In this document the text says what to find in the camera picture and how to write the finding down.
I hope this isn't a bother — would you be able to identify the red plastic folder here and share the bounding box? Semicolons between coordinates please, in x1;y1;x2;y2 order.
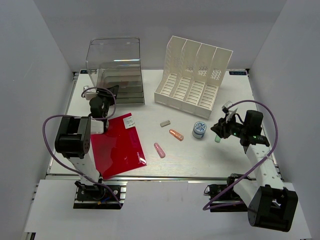
91;113;147;180

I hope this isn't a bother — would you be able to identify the green stapler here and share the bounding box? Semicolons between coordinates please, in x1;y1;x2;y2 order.
214;135;221;143

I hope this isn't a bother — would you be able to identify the clear plastic drawer cabinet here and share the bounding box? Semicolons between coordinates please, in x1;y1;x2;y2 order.
85;36;145;104

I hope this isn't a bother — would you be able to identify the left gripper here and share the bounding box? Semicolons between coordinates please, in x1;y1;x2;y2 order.
94;84;119;119

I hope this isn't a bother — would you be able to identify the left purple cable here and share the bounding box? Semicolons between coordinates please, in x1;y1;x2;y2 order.
41;86;123;208

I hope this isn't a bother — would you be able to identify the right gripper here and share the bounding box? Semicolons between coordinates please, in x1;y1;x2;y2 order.
210;113;247;139

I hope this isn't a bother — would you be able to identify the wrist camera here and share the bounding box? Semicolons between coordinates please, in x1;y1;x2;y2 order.
81;85;97;101
221;100;238;123

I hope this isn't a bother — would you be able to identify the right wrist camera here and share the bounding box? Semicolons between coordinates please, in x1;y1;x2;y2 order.
221;100;238;123

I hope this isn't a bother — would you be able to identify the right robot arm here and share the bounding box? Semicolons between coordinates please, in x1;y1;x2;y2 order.
204;110;298;232

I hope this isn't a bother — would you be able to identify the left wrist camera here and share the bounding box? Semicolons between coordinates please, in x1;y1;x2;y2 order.
81;85;97;101

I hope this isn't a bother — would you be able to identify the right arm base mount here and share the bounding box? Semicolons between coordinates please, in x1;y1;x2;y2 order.
203;173;248;213

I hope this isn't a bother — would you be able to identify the pink stapler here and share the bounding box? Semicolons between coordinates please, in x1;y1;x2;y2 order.
154;142;166;158

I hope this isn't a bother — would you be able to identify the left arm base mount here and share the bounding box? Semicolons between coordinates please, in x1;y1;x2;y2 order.
73;181;123;210

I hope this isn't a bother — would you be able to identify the white file organizer rack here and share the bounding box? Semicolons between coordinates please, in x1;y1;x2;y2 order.
154;36;233;119

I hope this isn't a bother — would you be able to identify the grey eraser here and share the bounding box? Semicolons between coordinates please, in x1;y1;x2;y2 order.
160;120;171;128

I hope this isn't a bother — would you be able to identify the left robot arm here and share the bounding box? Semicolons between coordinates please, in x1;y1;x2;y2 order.
54;85;120;200

